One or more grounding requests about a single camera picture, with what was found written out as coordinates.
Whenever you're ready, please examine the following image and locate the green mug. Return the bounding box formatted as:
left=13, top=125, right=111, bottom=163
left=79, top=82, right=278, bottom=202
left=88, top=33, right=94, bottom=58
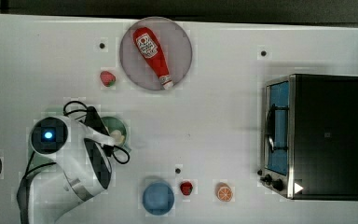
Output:
left=102, top=117, right=131, bottom=152

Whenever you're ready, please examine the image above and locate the black toaster oven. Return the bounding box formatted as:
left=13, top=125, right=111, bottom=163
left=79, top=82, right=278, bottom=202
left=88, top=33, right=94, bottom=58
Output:
left=257, top=74, right=358, bottom=201

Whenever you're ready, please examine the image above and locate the blue cup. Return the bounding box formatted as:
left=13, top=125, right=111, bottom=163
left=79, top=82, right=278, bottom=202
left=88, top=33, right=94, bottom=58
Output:
left=143, top=182, right=175, bottom=216

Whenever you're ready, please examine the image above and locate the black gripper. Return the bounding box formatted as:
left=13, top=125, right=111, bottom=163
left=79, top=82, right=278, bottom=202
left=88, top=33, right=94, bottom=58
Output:
left=84, top=106, right=109, bottom=135

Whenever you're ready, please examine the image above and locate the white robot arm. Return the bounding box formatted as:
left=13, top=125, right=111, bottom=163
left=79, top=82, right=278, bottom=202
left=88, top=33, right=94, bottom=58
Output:
left=17, top=106, right=116, bottom=224

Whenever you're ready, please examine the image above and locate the green perforated colander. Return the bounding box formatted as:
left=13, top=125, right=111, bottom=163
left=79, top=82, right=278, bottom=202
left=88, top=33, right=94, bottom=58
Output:
left=25, top=105, right=65, bottom=174

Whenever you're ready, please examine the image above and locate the pink strawberry toy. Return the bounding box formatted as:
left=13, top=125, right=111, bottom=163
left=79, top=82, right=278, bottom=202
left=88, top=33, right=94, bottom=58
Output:
left=100, top=71, right=117, bottom=87

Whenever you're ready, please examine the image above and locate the red strawberry toy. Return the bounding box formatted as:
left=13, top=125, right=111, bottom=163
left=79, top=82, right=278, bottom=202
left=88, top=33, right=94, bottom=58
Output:
left=180, top=181, right=193, bottom=196

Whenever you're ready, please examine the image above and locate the red ketchup bottle toy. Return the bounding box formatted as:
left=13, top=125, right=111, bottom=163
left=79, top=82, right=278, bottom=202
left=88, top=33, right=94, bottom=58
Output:
left=132, top=27, right=173, bottom=90

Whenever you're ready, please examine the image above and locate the orange slice toy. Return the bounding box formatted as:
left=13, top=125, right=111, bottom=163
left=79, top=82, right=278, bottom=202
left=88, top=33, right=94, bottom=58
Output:
left=215, top=183, right=233, bottom=202

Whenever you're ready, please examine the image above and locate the peeled banana toy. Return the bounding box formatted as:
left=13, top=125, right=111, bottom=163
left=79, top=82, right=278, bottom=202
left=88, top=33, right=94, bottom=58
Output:
left=110, top=130, right=125, bottom=146

